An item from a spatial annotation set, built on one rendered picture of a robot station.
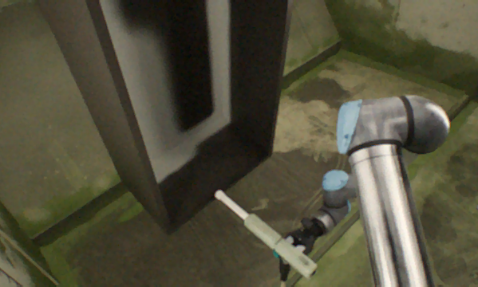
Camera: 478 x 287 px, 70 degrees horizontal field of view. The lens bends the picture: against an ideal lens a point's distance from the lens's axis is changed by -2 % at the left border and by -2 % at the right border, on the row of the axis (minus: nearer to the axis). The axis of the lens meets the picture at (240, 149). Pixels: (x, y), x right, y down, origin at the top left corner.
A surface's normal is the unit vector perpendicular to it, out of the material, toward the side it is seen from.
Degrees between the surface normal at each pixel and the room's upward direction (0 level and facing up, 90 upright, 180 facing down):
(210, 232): 0
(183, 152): 11
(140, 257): 0
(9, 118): 57
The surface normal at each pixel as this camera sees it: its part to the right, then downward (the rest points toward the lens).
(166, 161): 0.01, -0.62
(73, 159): 0.48, -0.02
